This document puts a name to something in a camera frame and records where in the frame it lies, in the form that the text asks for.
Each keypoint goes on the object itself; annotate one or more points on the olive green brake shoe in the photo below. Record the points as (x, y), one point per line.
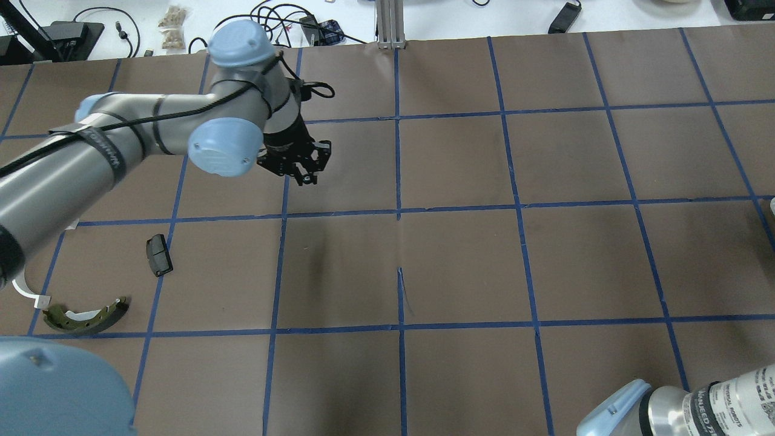
(81, 324)

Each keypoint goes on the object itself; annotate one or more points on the aluminium extrusion post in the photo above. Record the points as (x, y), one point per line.
(390, 24)

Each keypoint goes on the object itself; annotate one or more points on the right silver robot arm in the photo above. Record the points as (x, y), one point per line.
(739, 406)

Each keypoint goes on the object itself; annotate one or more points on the bag of small parts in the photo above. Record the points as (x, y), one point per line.
(170, 26)

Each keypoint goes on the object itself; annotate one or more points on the black brake pad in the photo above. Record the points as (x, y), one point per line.
(158, 255)

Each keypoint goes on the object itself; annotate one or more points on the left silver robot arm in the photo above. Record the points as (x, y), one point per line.
(251, 115)

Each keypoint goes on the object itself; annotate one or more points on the black power adapter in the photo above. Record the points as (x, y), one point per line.
(565, 18)

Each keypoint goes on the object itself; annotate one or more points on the white curved plastic part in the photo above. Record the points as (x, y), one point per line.
(20, 284)

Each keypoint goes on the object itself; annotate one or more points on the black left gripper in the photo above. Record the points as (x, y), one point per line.
(289, 138)

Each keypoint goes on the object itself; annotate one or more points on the black monitor stand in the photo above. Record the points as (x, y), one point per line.
(26, 42)

